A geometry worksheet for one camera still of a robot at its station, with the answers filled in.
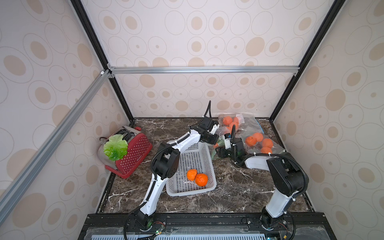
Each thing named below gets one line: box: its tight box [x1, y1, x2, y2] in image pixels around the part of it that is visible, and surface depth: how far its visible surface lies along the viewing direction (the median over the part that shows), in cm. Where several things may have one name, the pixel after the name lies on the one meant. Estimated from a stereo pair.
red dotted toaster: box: [97, 125, 153, 179], surface depth 88 cm
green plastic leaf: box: [103, 134, 129, 161], surface depth 79 cm
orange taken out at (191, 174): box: [187, 169, 198, 182], surface depth 85 cm
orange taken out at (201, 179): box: [195, 173, 209, 187], surface depth 84 cm
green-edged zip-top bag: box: [236, 122, 285, 155], surface depth 102 cm
